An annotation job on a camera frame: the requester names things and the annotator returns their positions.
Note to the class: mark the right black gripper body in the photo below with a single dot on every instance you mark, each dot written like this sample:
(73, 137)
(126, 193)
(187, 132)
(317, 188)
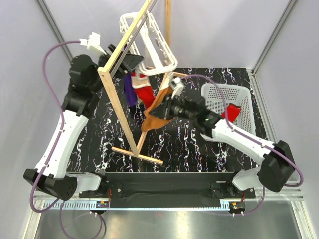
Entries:
(172, 108)

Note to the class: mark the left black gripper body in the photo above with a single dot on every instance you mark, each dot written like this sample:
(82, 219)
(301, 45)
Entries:
(124, 67)

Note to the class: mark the white plastic clip hanger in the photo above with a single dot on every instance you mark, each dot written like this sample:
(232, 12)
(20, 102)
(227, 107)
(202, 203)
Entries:
(158, 56)

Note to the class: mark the orange sock with cream cuff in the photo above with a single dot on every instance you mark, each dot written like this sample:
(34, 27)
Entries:
(153, 122)

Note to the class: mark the red sock with cream cuff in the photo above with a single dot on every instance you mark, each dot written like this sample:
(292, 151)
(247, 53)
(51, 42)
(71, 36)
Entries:
(142, 88)

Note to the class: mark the purple sock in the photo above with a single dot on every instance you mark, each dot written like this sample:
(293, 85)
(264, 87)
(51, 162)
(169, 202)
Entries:
(129, 92)

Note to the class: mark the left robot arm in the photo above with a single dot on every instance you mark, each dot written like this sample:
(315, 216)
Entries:
(50, 175)

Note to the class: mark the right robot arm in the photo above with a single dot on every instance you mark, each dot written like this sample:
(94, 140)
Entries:
(275, 160)

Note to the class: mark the grey metal rack rod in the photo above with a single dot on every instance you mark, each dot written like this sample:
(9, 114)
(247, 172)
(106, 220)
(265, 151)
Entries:
(127, 40)

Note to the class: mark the red sock in basket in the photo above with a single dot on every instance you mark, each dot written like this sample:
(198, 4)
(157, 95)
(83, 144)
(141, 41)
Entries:
(233, 112)

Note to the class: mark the black marble pattern mat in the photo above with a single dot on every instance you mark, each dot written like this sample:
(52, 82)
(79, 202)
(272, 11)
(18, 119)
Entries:
(179, 145)

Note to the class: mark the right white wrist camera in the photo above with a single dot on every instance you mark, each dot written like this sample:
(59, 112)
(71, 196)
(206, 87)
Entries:
(177, 86)

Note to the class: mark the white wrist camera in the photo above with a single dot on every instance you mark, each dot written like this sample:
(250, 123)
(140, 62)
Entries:
(177, 86)
(93, 44)

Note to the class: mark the wooden drying rack frame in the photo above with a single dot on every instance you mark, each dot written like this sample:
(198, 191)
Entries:
(108, 84)

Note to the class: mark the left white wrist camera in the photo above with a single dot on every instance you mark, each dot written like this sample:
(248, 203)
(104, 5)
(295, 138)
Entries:
(93, 44)

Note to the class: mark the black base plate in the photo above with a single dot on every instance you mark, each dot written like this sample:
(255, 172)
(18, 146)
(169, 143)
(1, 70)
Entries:
(192, 191)

